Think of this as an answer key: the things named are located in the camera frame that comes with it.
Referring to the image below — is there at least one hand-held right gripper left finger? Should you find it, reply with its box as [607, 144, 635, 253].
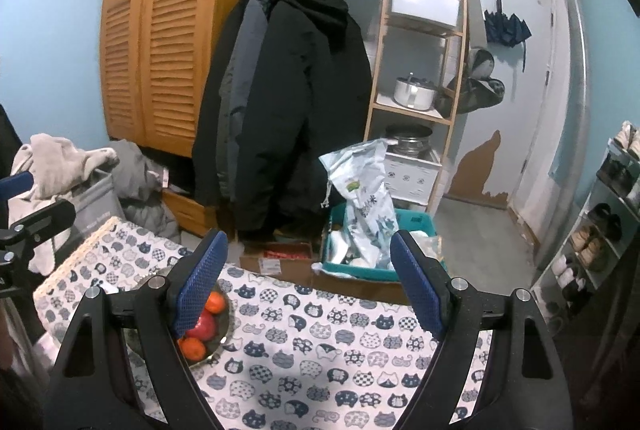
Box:
[46, 229, 230, 430]

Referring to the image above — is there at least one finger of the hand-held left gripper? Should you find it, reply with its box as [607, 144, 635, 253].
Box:
[0, 172, 35, 201]
[9, 200, 77, 241]

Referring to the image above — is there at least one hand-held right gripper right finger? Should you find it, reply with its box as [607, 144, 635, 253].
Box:
[389, 230, 573, 430]

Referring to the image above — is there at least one red apple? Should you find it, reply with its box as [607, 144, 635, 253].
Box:
[185, 310, 218, 342]

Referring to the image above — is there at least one clear glass plate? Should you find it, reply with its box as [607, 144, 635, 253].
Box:
[120, 267, 234, 365]

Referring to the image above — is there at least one clear plastic bag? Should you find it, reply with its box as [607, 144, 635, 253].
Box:
[410, 230, 446, 261]

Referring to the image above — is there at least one dark cloth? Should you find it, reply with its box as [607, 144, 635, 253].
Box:
[0, 105, 23, 181]

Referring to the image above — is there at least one grey fabric hamper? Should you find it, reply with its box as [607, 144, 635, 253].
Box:
[10, 167, 128, 261]

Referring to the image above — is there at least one teal lined cardboard box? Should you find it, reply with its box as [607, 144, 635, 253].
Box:
[312, 202, 448, 306]

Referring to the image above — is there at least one wooden drawer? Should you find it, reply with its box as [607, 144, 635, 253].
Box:
[162, 187, 221, 238]

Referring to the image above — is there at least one small cardboard box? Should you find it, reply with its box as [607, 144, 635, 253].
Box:
[240, 240, 323, 283]

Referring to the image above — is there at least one white rice bag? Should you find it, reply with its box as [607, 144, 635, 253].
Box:
[318, 137, 401, 268]

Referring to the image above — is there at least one white perforated crate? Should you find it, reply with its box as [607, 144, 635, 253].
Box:
[384, 145, 443, 206]

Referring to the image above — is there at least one cat print tablecloth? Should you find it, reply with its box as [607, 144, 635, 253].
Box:
[32, 216, 496, 430]

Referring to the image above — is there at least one metal pot on shelf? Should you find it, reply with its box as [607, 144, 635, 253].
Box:
[393, 72, 448, 112]

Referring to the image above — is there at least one wooden louvered wardrobe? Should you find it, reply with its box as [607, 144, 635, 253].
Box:
[100, 0, 261, 158]

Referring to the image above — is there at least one white shoe rack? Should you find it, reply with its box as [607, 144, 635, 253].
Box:
[530, 137, 640, 326]

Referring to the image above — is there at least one green hanging bag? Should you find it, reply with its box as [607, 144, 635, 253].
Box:
[437, 49, 506, 116]

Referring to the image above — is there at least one black hooded coat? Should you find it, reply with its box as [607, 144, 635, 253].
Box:
[191, 0, 373, 242]

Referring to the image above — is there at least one white door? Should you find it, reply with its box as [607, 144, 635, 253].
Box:
[480, 0, 558, 211]

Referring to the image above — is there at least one wooden shelf rack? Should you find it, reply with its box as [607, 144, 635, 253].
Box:
[364, 0, 476, 216]

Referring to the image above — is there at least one grey hanging jacket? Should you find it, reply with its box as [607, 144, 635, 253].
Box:
[217, 0, 273, 206]

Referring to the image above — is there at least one grey metal pipe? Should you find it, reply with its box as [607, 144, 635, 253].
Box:
[537, 0, 591, 271]

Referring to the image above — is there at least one dark blue umbrella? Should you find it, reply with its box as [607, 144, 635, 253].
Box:
[484, 0, 532, 71]

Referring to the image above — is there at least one large white storage bin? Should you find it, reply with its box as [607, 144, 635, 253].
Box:
[390, 0, 463, 30]

